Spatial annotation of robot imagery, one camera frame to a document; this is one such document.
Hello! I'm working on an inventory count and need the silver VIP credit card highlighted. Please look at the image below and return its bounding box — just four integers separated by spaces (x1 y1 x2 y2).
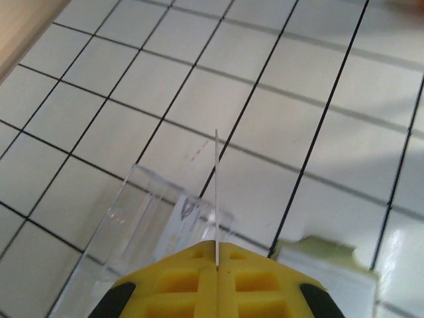
213 129 221 268
155 195 208 256

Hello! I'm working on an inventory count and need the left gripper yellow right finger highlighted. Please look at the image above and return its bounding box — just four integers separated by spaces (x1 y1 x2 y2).
217 241 336 318

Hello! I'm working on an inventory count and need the clear acrylic card stand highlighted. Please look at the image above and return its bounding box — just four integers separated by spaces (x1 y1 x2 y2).
64 164 236 292

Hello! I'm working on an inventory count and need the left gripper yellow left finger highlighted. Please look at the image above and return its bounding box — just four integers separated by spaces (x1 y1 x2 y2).
89 240 218 318

